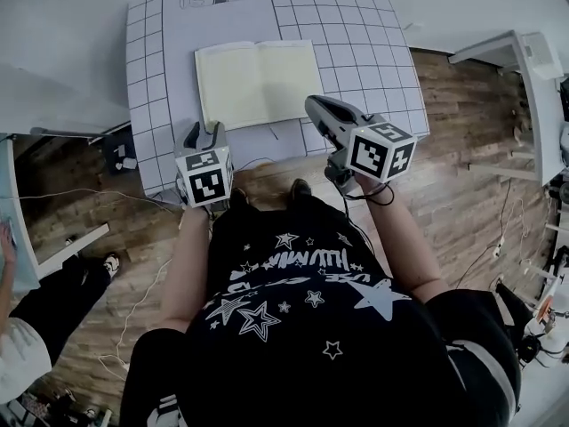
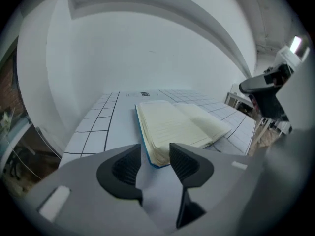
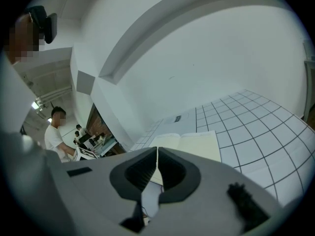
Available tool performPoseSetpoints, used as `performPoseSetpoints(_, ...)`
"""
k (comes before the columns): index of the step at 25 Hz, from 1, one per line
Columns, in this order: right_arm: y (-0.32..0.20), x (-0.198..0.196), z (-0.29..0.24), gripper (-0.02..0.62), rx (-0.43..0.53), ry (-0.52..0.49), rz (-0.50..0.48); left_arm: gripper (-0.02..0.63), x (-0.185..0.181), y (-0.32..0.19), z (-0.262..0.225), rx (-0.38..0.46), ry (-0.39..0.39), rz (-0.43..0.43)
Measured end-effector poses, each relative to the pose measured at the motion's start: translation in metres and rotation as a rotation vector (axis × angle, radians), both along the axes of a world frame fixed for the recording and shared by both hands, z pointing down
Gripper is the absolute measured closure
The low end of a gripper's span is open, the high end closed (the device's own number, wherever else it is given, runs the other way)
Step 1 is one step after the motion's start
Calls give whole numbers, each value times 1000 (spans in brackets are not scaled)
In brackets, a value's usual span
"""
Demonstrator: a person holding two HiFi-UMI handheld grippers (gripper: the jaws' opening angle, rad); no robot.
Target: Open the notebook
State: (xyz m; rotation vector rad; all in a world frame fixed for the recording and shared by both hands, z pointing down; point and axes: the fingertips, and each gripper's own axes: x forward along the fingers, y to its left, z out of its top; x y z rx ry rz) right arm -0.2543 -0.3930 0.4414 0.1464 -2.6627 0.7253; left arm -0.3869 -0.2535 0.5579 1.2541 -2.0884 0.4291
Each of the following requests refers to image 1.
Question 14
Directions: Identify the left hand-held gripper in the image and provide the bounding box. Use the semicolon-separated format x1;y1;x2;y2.
172;121;236;209

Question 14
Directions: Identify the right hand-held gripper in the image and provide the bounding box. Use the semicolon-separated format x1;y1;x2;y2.
304;95;418;194

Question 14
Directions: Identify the blue-grey notebook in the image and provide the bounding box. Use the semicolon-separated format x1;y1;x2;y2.
194;38;321;132

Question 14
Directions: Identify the person's right forearm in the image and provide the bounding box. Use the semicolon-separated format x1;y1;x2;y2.
363;179;451;305

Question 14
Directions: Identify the person's left forearm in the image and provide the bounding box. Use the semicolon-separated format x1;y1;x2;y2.
159;205;215;334

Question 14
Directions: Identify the white checked tablecloth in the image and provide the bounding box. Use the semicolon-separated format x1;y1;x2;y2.
125;0;431;199

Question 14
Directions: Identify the person's right shoe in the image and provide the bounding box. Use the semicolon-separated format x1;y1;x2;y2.
291;178;313;202

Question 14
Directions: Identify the black footprint floor mat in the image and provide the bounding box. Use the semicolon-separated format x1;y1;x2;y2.
102;134;138;177

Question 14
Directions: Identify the grey metal bar foot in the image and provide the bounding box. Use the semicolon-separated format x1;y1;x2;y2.
28;126;112;140

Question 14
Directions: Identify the white partition board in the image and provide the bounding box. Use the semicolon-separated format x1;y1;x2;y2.
0;62;132;140

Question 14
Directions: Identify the pale blue-grey desk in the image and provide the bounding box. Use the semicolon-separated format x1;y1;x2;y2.
0;133;111;293

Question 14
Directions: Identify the white desk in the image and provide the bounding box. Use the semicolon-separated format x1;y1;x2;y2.
447;29;569;186

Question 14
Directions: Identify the black star print t-shirt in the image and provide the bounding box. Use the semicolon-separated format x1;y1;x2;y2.
119;196;524;427

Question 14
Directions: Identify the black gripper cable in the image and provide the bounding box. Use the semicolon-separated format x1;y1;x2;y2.
326;179;396;248

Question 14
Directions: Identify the thin beige floor cable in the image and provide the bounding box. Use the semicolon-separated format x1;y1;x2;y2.
0;187;177;217

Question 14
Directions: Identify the thin white floor cable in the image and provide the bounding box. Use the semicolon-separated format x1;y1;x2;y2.
97;255;174;382

